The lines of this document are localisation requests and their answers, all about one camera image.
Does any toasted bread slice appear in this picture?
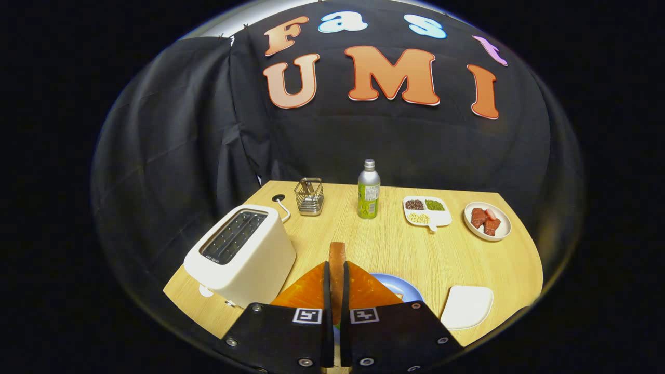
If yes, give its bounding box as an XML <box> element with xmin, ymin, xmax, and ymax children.
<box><xmin>329</xmin><ymin>242</ymin><xmax>347</xmax><ymax>325</ymax></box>

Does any silver bottle with green label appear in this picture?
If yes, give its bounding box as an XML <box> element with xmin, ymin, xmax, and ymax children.
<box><xmin>357</xmin><ymin>159</ymin><xmax>381</xmax><ymax>219</ymax></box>

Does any round blue plate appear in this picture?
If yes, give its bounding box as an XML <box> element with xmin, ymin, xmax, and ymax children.
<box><xmin>370</xmin><ymin>273</ymin><xmax>424</xmax><ymax>303</ymax></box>

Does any metal wire utensil holder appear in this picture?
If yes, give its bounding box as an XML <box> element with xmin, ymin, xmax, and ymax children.
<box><xmin>295</xmin><ymin>178</ymin><xmax>324</xmax><ymax>216</ymax></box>

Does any white divided dish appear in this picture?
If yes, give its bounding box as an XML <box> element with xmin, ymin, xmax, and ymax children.
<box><xmin>403</xmin><ymin>196</ymin><xmax>453</xmax><ymax>232</ymax></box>

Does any white toaster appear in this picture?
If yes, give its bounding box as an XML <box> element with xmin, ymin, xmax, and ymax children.
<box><xmin>183</xmin><ymin>204</ymin><xmax>297</xmax><ymax>309</ymax></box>

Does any black backdrop cloth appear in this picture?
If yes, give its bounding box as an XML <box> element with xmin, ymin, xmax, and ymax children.
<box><xmin>91</xmin><ymin>0</ymin><xmax>585</xmax><ymax>291</ymax></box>

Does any square white plate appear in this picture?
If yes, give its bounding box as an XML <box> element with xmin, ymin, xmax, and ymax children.
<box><xmin>441</xmin><ymin>285</ymin><xmax>494</xmax><ymax>330</ymax></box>

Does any round white plate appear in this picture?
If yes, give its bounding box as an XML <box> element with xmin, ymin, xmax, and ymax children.
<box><xmin>463</xmin><ymin>202</ymin><xmax>512</xmax><ymax>242</ymax></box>

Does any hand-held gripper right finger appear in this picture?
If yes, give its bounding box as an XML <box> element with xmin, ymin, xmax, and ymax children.
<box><xmin>340</xmin><ymin>261</ymin><xmax>463</xmax><ymax>373</ymax></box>

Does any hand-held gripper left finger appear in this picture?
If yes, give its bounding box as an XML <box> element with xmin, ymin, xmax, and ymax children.
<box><xmin>222</xmin><ymin>261</ymin><xmax>334</xmax><ymax>373</ymax></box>

